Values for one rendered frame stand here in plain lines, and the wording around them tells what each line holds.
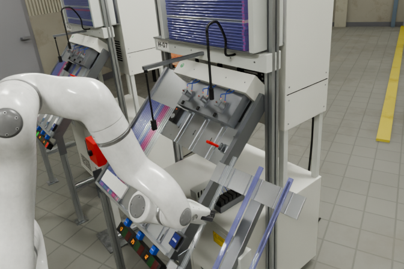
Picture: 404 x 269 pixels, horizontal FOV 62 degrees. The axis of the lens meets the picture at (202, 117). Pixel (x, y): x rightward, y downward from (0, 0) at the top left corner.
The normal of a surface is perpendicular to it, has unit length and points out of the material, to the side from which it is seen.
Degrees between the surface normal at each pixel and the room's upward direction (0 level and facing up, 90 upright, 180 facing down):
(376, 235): 0
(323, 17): 90
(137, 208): 54
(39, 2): 90
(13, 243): 66
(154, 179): 36
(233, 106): 44
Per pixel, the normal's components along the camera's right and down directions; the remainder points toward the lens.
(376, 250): -0.08, -0.91
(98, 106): 0.54, 0.18
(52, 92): -0.58, 0.20
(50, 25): 0.87, 0.13
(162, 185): 0.39, -0.46
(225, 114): -0.60, -0.44
